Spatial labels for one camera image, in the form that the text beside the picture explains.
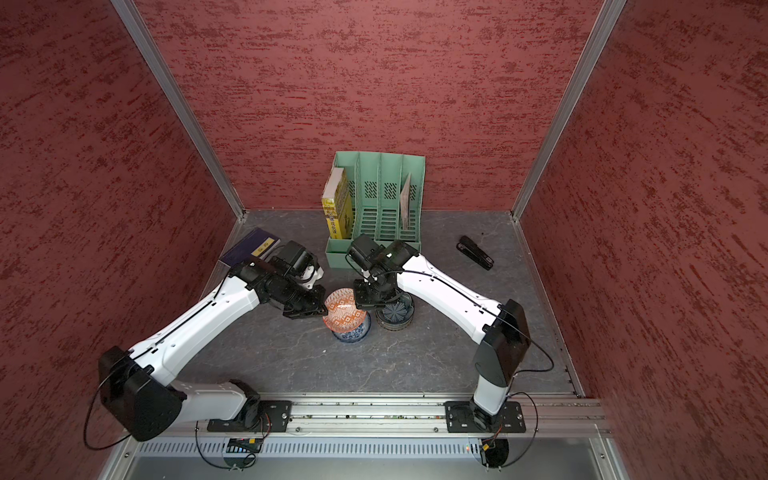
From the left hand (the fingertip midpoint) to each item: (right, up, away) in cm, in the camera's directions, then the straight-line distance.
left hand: (323, 319), depth 75 cm
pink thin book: (+22, +33, +29) cm, 50 cm away
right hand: (+11, +2, 0) cm, 11 cm away
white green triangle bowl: (+19, -5, +8) cm, 21 cm away
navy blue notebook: (-33, +19, +36) cm, 52 cm away
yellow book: (+1, +32, +16) cm, 35 cm away
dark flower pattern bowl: (+19, -2, +11) cm, 22 cm away
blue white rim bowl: (+7, -7, +11) cm, 15 cm away
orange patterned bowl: (+4, 0, +4) cm, 6 cm away
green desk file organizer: (+15, +37, +44) cm, 59 cm away
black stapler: (+46, +17, +31) cm, 58 cm away
